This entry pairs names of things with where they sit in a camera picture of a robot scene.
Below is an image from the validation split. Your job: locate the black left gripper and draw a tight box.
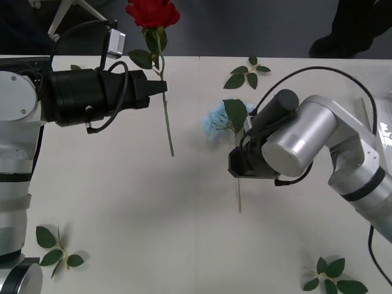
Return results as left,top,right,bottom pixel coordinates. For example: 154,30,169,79
127,70,168,110

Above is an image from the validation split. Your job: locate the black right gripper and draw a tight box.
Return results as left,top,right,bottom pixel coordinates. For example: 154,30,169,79
228,146,253,178

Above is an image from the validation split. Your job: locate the pale blue flower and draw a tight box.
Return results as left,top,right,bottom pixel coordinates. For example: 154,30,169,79
202,97,258,214

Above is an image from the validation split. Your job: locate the red rose with green stem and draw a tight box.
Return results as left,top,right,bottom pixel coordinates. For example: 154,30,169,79
125,0,181,157

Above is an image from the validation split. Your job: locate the white chair base with wheels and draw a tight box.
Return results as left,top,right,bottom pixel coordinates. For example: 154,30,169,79
29,0,107,43

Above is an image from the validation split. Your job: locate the person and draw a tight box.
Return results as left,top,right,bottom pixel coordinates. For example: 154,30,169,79
309,0,392,58

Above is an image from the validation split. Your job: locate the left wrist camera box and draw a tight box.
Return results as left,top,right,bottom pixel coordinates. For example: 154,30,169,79
105,28,127,59

